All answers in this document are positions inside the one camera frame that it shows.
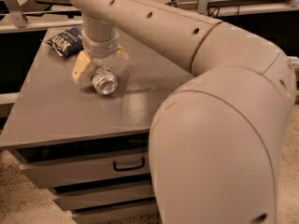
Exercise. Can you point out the middle grey drawer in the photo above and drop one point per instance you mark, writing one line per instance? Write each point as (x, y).
(106, 195)

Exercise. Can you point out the bottom grey drawer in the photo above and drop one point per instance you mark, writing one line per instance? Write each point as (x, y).
(116, 212)

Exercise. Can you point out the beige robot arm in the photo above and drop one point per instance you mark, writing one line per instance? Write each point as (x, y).
(215, 142)

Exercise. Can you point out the silver green 7up can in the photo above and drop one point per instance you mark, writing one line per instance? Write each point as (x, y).
(103, 80)

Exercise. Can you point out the metal frame railing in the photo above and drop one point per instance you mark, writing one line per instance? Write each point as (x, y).
(182, 7)

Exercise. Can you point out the grey drawer cabinet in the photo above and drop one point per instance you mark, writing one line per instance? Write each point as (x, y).
(56, 118)

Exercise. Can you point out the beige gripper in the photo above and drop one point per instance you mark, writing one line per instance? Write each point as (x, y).
(100, 50)

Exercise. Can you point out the black drawer handle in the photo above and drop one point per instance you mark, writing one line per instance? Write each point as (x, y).
(130, 166)

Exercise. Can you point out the top grey drawer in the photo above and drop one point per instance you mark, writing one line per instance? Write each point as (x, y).
(83, 169)

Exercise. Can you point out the grey drawer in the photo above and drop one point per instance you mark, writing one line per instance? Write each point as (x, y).
(83, 169)
(106, 195)
(116, 212)

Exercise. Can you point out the blue chip bag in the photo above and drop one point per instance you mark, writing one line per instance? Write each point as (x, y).
(67, 42)

